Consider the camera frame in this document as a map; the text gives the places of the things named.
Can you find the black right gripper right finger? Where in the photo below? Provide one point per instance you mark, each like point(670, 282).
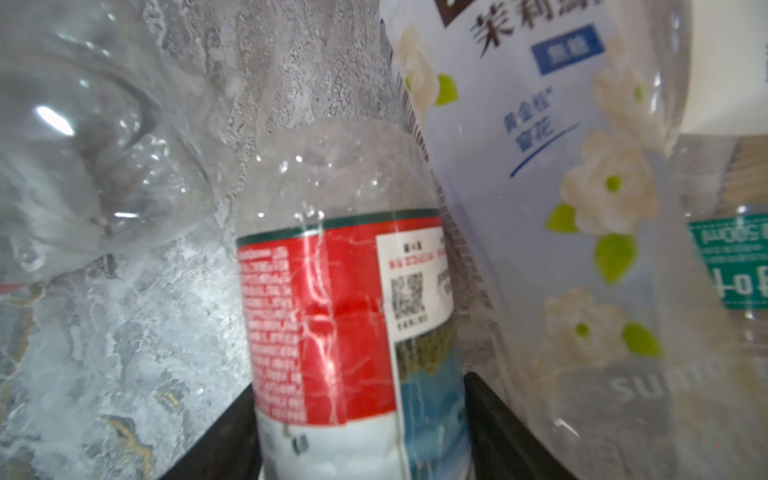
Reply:
point(502, 446)

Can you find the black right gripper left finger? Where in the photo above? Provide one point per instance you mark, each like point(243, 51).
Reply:
point(228, 450)

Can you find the red label clear bottle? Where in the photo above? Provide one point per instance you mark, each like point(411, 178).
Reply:
point(348, 305)

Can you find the blue label clear bottle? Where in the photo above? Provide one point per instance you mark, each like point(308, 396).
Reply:
point(104, 147)

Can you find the oolong tea label bottle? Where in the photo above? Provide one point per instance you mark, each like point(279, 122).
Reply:
point(549, 126)

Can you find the crane label clear bottle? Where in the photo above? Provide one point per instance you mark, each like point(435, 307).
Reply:
point(727, 100)

